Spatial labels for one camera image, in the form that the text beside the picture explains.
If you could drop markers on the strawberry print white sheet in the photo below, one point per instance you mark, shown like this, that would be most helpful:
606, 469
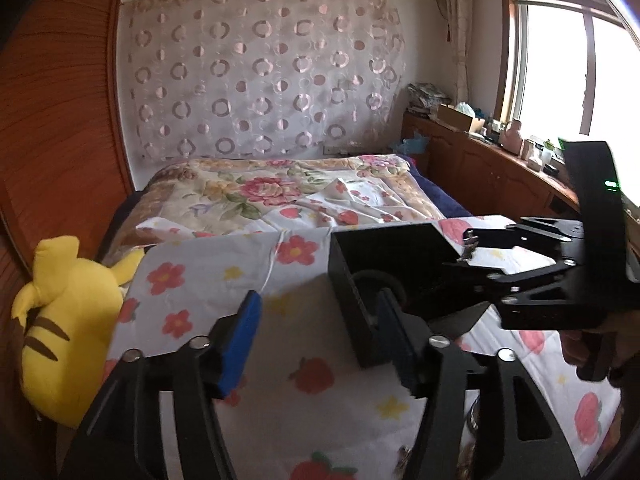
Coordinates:
304, 409

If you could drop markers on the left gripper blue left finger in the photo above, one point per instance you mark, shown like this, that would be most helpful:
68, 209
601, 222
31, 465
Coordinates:
234, 338

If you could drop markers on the yellow striped plush toy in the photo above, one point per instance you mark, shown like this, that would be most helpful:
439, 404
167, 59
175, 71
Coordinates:
68, 312

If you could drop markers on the wooden sideboard cabinet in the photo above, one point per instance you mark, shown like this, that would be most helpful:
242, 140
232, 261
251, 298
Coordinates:
485, 179

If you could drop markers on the side window curtain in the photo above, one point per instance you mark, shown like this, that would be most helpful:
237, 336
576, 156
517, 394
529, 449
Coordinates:
460, 21

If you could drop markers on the pink kettle jug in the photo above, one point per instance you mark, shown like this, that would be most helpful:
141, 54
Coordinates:
511, 139

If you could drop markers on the stack of papers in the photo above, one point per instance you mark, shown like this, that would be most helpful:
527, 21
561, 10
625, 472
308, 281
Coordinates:
426, 98

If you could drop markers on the floral quilt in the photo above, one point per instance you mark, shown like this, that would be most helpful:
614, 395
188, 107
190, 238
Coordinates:
204, 197

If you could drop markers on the window with frame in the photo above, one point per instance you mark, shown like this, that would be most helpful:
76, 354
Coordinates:
572, 74

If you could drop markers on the silver engraved bangle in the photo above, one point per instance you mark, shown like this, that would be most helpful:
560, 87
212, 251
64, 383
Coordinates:
473, 417

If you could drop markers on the black open jewelry box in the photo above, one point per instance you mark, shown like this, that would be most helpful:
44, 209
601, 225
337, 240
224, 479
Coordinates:
395, 279

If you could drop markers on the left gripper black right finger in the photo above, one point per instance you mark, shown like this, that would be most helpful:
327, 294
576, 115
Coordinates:
403, 337

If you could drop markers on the person's right hand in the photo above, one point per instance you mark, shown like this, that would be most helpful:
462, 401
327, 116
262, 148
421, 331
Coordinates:
598, 351

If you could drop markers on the pink circle pattern curtain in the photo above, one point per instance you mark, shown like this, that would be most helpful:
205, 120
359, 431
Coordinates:
257, 78

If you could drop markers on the blue plastic bag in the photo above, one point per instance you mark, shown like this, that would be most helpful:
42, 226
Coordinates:
416, 144

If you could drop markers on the dark blue blanket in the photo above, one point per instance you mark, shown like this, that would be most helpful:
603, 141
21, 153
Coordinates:
449, 207

